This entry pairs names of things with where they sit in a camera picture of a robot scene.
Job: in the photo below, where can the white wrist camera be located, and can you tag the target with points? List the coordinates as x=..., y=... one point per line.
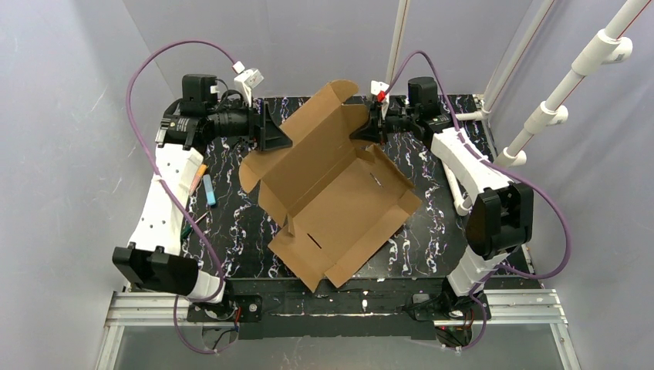
x=246, y=80
x=379, y=91

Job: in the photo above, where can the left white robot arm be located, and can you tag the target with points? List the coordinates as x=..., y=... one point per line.
x=152, y=258

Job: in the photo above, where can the light blue marker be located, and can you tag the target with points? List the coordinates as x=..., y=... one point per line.
x=209, y=190

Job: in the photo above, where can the white PVC pipe frame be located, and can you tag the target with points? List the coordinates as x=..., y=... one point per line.
x=607, y=46

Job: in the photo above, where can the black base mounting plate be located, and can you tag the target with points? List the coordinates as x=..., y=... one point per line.
x=362, y=307

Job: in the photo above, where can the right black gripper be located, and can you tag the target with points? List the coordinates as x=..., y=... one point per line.
x=382, y=119

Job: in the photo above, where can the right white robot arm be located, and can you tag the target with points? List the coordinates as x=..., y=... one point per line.
x=499, y=210

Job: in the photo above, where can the brown cardboard box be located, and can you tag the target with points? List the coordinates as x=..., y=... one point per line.
x=336, y=201

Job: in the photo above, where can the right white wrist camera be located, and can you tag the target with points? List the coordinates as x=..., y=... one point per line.
x=379, y=91

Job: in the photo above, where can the green handle screwdriver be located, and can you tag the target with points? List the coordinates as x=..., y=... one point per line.
x=188, y=230

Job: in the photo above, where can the orange pink marker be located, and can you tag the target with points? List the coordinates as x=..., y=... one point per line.
x=198, y=178

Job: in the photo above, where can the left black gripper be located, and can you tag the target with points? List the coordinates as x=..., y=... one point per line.
x=261, y=126

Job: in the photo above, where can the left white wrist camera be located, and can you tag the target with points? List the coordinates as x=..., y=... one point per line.
x=246, y=80

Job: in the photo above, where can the aluminium rail frame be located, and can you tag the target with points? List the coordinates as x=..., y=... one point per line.
x=512, y=306

